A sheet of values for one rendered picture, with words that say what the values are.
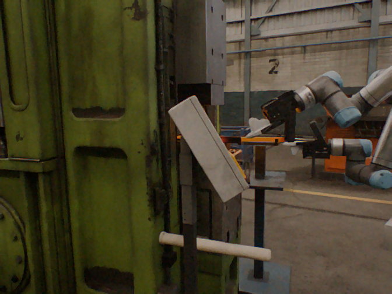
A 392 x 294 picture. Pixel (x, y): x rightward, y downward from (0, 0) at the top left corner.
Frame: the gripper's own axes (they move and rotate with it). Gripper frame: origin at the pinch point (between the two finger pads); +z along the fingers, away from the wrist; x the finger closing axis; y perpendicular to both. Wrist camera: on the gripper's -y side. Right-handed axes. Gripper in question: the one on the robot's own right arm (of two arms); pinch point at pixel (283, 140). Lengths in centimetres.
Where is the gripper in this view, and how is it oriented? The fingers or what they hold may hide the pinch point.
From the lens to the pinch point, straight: 147.5
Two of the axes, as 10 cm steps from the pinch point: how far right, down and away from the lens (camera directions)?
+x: 3.7, -1.4, 9.2
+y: 0.2, 9.9, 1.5
